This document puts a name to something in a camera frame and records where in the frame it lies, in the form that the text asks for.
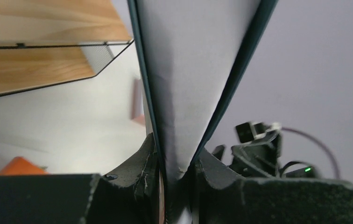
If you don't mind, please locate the black wire wooden shelf rack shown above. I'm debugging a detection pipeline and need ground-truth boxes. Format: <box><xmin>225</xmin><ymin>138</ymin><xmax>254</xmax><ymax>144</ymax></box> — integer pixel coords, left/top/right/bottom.
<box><xmin>0</xmin><ymin>0</ymin><xmax>132</xmax><ymax>97</ymax></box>

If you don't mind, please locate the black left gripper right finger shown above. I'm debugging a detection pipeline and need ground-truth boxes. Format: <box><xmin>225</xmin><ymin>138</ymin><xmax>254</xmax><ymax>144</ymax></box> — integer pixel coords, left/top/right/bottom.
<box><xmin>191</xmin><ymin>150</ymin><xmax>353</xmax><ymax>224</ymax></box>

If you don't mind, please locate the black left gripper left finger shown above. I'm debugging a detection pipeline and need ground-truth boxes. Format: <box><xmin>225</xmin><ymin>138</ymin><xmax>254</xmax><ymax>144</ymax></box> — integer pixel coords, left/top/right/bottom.
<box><xmin>0</xmin><ymin>134</ymin><xmax>164</xmax><ymax>224</ymax></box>

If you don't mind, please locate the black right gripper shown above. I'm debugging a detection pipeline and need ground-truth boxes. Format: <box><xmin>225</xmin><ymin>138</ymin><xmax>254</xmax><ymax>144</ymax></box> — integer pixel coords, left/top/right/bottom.
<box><xmin>228</xmin><ymin>122</ymin><xmax>320</xmax><ymax>178</ymax></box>

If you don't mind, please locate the pink floral Designer Fate book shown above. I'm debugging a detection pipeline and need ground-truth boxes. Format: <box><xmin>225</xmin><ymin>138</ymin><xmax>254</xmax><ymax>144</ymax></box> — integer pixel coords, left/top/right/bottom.
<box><xmin>131</xmin><ymin>79</ymin><xmax>145</xmax><ymax>126</ymax></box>

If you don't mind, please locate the orange Good Morning book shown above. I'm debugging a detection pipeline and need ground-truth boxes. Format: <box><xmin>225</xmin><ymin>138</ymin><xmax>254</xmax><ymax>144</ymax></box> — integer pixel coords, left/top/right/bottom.
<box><xmin>0</xmin><ymin>156</ymin><xmax>48</xmax><ymax>175</ymax></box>

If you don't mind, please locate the teal Humor book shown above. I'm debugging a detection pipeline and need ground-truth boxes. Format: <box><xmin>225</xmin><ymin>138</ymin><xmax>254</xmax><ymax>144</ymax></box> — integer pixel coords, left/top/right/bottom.
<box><xmin>128</xmin><ymin>0</ymin><xmax>277</xmax><ymax>184</ymax></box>

